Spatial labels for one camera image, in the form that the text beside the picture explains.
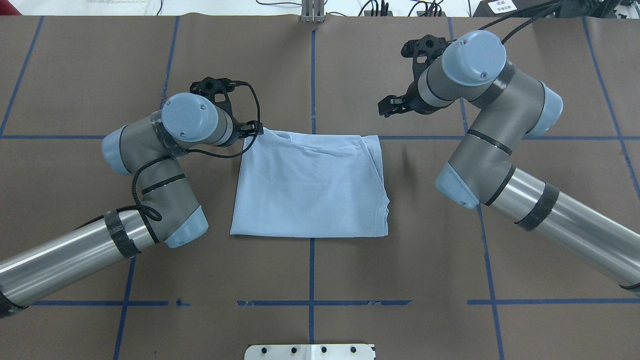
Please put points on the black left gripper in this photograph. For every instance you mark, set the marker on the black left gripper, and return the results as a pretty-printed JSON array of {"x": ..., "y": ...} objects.
[{"x": 239, "y": 134}]

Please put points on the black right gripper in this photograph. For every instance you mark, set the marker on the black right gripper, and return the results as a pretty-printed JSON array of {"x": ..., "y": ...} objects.
[{"x": 413, "y": 97}]

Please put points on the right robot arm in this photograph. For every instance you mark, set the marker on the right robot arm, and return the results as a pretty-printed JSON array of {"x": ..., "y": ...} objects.
[{"x": 514, "y": 108}]

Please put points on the brown paper table cover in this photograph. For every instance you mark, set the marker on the brown paper table cover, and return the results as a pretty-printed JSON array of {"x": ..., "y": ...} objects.
[{"x": 446, "y": 282}]

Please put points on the aluminium frame post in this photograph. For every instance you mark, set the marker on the aluminium frame post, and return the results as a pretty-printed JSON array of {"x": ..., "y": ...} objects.
[{"x": 313, "y": 11}]

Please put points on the white central robot pedestal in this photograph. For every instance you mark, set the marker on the white central robot pedestal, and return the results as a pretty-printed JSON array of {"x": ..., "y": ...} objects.
[{"x": 348, "y": 351}]

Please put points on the light blue t-shirt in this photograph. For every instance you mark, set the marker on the light blue t-shirt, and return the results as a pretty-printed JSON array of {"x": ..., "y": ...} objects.
[{"x": 311, "y": 186}]

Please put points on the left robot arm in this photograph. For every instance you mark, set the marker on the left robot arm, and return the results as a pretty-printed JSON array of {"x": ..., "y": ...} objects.
[{"x": 215, "y": 117}]

